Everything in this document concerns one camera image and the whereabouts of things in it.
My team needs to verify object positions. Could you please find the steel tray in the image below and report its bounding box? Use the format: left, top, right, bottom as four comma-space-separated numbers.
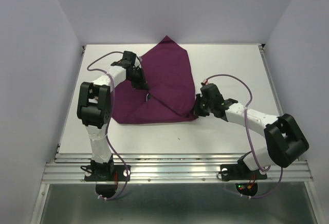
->
146, 94, 152, 101

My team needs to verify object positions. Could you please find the purple cloth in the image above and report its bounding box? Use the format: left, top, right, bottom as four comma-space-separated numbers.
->
112, 36, 197, 124

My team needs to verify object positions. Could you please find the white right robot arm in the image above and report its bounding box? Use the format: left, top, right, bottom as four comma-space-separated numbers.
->
192, 83, 309, 178

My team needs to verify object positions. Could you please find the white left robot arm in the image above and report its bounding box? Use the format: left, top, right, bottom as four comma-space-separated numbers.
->
77, 51, 149, 180

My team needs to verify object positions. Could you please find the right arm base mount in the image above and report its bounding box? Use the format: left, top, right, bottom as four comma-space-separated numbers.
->
216, 152, 267, 198

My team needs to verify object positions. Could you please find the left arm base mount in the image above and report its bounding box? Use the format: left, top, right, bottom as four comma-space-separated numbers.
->
80, 157, 131, 201

